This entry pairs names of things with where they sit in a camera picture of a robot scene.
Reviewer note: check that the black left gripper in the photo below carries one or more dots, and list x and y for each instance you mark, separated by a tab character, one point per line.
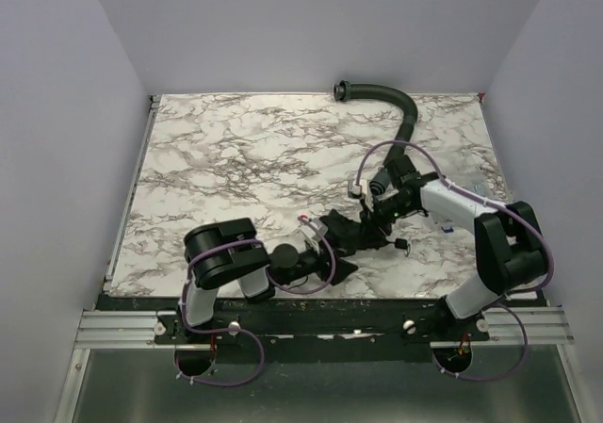
325	257

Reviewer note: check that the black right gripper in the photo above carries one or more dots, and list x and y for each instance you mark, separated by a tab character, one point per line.
372	219

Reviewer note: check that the black folding umbrella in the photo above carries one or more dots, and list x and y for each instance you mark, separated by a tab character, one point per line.
371	232

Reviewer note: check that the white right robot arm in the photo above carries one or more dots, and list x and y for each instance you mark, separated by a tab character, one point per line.
509	247

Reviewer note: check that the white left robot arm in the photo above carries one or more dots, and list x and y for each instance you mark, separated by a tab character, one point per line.
224	252

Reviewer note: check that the clear plastic parts box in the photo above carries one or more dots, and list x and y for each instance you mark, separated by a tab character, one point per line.
462	207

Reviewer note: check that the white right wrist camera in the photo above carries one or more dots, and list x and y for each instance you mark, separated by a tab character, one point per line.
360	191

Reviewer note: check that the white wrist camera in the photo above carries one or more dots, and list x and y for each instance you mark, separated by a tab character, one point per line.
313	232
360	191

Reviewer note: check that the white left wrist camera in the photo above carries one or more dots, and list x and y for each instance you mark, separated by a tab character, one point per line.
313	232

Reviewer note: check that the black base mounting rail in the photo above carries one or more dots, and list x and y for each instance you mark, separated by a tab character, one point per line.
300	330

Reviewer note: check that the aluminium frame rail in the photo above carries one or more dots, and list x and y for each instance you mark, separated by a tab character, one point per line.
104	330

